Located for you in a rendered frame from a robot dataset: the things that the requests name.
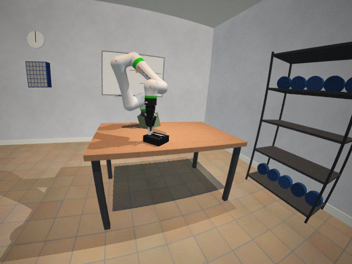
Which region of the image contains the black lighting desk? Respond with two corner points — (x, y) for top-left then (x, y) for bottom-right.
(143, 132), (169, 146)

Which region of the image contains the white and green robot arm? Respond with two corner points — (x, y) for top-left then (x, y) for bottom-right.
(111, 52), (168, 117)

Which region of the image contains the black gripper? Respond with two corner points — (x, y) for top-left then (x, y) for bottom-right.
(143, 106), (157, 135)

